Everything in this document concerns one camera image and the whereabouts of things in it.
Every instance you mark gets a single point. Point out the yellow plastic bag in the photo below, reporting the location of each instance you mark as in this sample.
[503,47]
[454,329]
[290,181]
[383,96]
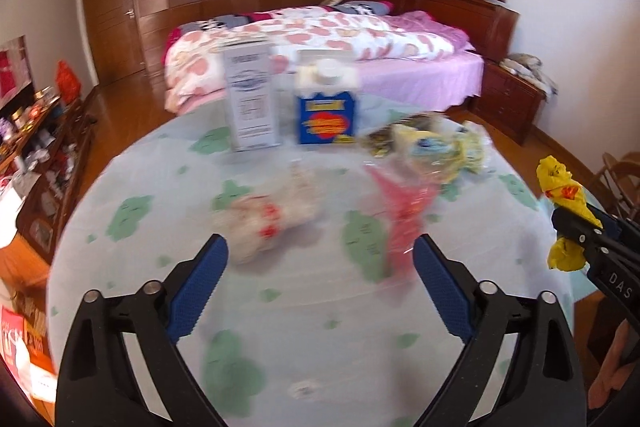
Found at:
[565,193]

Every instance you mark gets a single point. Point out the cow pattern pillow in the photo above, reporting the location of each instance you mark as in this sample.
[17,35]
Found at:
[377,8]

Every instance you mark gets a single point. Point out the television screen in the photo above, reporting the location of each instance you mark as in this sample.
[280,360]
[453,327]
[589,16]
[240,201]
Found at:
[17,84]

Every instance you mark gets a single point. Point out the clear plastic bag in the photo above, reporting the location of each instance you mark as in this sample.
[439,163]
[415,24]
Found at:
[252,221]

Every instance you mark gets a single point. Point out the pink purple blanket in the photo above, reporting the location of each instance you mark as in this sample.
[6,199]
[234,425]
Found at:
[416,21]

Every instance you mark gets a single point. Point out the wooden nightstand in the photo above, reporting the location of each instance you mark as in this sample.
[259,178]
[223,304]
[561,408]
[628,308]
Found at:
[508,102]

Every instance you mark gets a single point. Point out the cluttered wooden side cabinet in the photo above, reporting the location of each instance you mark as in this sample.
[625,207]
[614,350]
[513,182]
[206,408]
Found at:
[44,170]

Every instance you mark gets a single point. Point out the red gift bag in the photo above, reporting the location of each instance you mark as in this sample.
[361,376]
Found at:
[68,84]

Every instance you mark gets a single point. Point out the red transparent plastic wrapper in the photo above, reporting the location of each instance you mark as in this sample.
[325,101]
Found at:
[406,197]

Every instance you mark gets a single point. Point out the pale yellow blue wrapper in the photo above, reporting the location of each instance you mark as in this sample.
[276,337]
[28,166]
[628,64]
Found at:
[444,155]

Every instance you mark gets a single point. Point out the heart pattern white duvet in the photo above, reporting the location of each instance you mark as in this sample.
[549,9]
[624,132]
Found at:
[315,27]

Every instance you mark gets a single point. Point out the white tablecloth green clouds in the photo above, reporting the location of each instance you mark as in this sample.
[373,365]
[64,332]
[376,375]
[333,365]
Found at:
[312,332]

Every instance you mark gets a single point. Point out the person's right hand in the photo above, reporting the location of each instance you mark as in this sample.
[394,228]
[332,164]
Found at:
[613,373]

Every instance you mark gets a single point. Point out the pink bed sheet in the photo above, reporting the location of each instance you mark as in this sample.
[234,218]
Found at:
[431,85]

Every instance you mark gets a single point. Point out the white tall milk carton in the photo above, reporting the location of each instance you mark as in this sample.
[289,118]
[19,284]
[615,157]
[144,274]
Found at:
[251,101]

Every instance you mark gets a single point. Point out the wooden door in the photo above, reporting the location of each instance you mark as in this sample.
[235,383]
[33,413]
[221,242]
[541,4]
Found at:
[113,38]

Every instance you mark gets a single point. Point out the dark flat foil wrapper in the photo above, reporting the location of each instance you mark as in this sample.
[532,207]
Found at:
[379,143]

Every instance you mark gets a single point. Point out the brown wicker chair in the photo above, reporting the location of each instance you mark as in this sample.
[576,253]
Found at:
[616,185]

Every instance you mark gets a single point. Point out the blue Look milk carton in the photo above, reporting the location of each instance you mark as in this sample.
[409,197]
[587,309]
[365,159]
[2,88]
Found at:
[326,92]

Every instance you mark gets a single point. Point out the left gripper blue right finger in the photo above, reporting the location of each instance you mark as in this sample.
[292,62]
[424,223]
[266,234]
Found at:
[449,285]

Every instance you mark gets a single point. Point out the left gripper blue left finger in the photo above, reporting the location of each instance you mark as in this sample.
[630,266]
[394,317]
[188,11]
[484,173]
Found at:
[191,283]

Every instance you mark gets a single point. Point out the pile of clothes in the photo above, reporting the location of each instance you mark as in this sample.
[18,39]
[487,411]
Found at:
[529,68]

